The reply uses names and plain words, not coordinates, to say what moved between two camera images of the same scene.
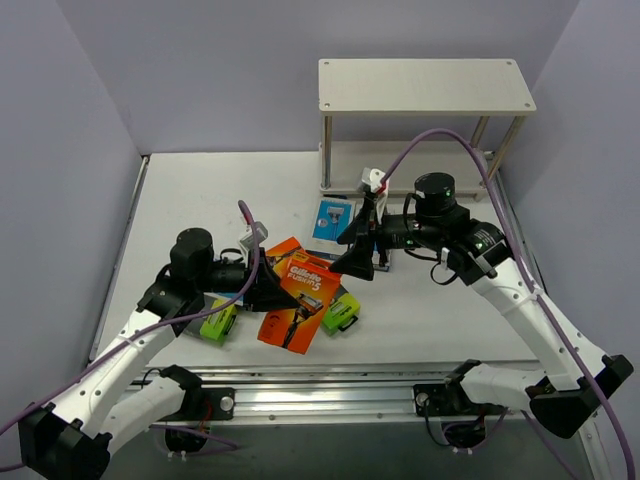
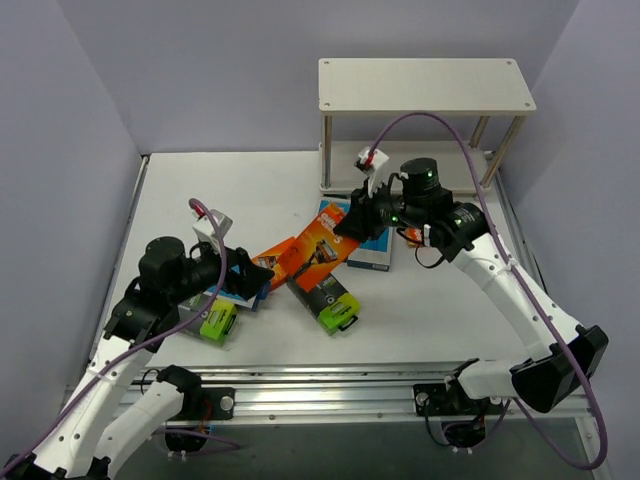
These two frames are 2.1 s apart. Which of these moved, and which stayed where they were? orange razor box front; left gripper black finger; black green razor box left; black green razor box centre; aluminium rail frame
Moved: orange razor box front; left gripper black finger
Stayed: black green razor box centre; aluminium rail frame; black green razor box left
